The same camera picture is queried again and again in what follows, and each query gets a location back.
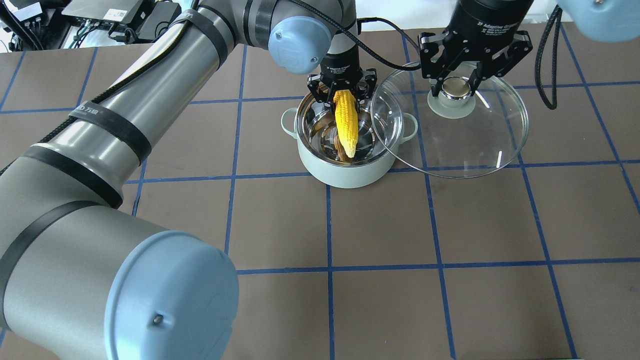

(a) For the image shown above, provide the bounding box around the black power adapter brick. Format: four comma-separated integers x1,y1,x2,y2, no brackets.
135,0,182,44

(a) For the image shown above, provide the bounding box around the mint green cooking pot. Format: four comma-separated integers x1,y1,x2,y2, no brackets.
280,94,418,189

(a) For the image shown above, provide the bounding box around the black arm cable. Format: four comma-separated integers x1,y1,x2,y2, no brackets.
287,0,426,71
534,5,566,111

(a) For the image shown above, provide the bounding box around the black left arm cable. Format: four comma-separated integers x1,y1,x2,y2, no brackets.
287,0,426,71

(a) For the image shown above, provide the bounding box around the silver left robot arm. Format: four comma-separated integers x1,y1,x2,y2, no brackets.
1,0,357,360

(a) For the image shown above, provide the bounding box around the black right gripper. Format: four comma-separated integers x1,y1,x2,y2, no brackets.
419,0,533,98

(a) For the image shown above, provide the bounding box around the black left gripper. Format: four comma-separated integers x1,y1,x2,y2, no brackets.
307,47,377,113

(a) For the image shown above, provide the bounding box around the glass pot lid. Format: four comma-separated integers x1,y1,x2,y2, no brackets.
370,63,530,179

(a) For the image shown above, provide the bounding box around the yellow corn cob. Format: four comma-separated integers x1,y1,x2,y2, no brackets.
333,89,359,158

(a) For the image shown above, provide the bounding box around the black flat electronics box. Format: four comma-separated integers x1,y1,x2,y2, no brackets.
61,0,154,27

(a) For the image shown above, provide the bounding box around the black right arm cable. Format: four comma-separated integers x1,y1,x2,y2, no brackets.
534,5,566,111

